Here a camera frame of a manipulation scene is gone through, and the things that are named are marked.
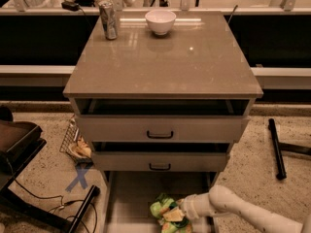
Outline black middle drawer handle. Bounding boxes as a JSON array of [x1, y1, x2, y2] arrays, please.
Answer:
[[149, 163, 171, 172]]

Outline top drawer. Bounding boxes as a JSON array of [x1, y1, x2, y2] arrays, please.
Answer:
[[76, 116, 249, 143]]

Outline black power adapter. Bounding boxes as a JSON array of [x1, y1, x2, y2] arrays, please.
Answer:
[[61, 1, 80, 12]]

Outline middle drawer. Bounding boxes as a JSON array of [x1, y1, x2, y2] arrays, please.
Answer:
[[91, 151, 227, 172]]

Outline grey drawer cabinet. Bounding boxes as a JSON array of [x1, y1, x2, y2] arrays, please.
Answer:
[[63, 10, 264, 188]]

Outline silver drink can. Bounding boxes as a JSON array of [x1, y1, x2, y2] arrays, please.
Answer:
[[99, 2, 118, 40]]

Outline blue tape cross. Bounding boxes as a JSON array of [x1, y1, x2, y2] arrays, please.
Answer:
[[65, 163, 93, 192]]

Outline black top drawer handle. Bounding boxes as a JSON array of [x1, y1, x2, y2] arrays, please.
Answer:
[[146, 131, 174, 139]]

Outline white bowl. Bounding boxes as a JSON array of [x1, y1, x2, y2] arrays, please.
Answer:
[[145, 10, 176, 35]]

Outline black stand base left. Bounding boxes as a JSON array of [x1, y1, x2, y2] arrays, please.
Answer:
[[0, 106, 100, 233]]

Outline open bottom drawer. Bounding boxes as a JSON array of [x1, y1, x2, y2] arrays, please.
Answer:
[[103, 172, 210, 233]]

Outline black stand leg right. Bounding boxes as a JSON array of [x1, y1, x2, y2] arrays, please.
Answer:
[[268, 118, 311, 181]]

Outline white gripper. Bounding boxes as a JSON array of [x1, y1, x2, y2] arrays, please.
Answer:
[[163, 193, 211, 222]]

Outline green rice chip bag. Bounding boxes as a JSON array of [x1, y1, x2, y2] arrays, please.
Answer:
[[150, 193, 193, 233]]

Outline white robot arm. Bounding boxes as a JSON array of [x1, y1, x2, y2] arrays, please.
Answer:
[[163, 185, 311, 233]]

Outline black drawer handle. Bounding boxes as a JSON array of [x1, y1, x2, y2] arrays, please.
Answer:
[[149, 163, 171, 172], [146, 131, 174, 139]]

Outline wire basket with items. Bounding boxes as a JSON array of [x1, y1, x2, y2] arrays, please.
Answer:
[[59, 116, 92, 164]]

